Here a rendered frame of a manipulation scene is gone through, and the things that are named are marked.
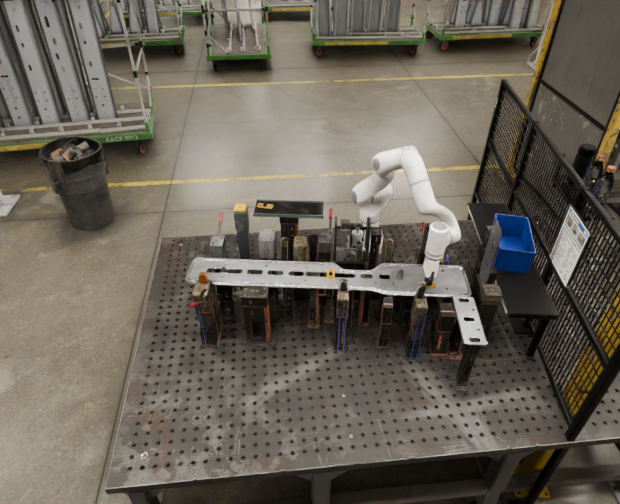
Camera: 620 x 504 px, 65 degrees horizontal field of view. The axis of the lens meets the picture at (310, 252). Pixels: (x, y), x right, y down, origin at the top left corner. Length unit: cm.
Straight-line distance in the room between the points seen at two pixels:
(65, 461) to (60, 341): 94
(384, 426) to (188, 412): 85
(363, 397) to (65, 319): 241
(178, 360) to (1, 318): 198
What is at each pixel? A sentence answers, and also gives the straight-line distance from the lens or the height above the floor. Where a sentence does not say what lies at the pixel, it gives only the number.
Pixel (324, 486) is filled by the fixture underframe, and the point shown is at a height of 45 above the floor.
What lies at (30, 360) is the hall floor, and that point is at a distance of 377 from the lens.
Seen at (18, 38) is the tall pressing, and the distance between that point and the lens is 607.
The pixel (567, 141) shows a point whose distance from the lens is 466.
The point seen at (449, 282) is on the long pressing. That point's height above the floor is 100.
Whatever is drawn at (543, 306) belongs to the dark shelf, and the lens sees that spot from 242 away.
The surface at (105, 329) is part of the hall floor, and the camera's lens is 375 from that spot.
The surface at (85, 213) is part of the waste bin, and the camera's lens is 466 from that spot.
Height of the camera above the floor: 257
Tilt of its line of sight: 39 degrees down
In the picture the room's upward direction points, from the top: straight up
